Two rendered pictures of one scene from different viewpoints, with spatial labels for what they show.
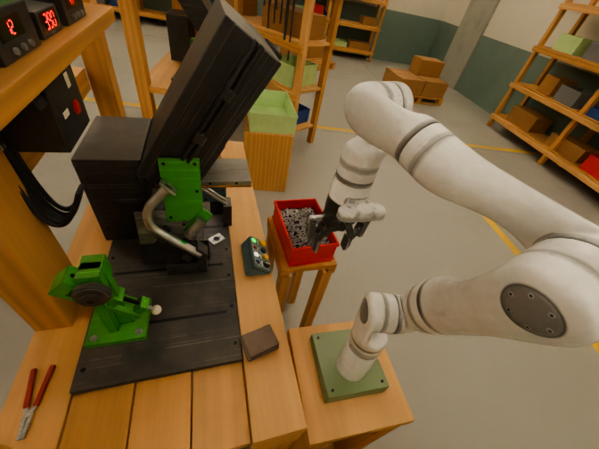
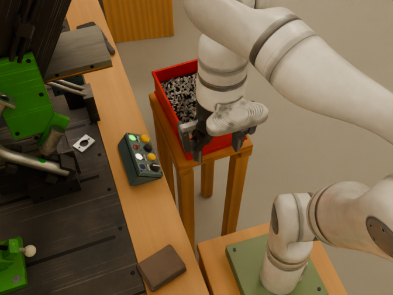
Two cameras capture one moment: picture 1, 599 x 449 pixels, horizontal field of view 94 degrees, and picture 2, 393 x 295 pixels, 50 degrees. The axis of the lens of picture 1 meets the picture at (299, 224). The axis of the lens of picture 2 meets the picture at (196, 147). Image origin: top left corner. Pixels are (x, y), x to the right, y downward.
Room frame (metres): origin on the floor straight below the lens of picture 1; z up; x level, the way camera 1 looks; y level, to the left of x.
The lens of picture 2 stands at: (0.01, -0.07, 1.90)
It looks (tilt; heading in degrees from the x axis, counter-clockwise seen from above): 54 degrees down; 3
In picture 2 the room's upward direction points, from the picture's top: straight up
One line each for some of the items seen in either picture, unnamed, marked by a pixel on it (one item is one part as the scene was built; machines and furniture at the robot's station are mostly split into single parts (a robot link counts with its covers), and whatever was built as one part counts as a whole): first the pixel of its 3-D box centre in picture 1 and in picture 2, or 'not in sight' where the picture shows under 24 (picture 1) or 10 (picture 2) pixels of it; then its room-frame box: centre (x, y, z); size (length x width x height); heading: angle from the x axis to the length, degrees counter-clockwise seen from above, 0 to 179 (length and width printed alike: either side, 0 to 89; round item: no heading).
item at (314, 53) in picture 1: (308, 54); not in sight; (7.64, 0.69, 0.22); 1.20 x 0.80 x 0.44; 144
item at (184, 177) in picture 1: (183, 184); (21, 88); (0.70, 0.40, 1.17); 0.13 x 0.12 x 0.20; 23
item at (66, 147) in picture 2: (177, 246); (37, 164); (0.64, 0.42, 0.92); 0.22 x 0.11 x 0.11; 113
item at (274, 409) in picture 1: (244, 237); (122, 131); (0.85, 0.23, 0.82); 1.50 x 0.14 x 0.15; 23
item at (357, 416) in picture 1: (345, 372); (274, 284); (0.37, -0.25, 0.83); 0.32 x 0.32 x 0.04; 20
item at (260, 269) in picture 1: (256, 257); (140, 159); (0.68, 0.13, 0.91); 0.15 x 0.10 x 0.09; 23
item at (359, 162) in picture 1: (373, 132); (231, 20); (0.45, -0.09, 1.57); 0.09 x 0.07 x 0.15; 130
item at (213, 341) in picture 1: (175, 231); (28, 142); (0.74, 0.48, 0.89); 1.10 x 0.42 x 0.02; 23
